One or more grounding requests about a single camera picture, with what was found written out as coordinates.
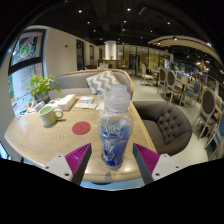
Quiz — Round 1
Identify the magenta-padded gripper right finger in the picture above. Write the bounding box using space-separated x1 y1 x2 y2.
132 143 183 186

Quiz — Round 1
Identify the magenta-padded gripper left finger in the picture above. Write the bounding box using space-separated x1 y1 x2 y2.
43 143 93 185

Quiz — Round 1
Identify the clear blue-label water bottle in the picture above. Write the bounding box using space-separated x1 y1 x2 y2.
98 83 135 169

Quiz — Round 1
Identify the flat round red coaster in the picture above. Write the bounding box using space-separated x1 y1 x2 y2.
71 120 92 136

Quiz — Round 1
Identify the grey tufted armchair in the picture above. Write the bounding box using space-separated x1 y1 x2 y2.
132 100 194 157

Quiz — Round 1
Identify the pale green mug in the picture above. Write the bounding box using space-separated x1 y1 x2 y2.
38 104 64 128

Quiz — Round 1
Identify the white blue leaflet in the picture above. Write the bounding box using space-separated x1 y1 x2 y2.
74 95 98 110

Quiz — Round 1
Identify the white booklet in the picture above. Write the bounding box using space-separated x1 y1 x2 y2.
57 93 78 112

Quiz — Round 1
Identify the blue white tissue pack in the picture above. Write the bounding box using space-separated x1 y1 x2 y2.
33 100 46 113

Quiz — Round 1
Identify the grey curved sofa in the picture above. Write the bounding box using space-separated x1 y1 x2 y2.
48 68 135 101

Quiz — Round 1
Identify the grey white chevron pillow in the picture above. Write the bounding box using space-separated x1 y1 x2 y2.
85 69 121 96

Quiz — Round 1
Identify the group of dining chairs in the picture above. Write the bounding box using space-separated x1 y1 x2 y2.
139 63 224 161

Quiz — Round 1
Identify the green potted plant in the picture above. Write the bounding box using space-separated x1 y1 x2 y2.
27 72 62 103

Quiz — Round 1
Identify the group of ceiling lights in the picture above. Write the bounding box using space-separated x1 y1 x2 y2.
78 6 214 48

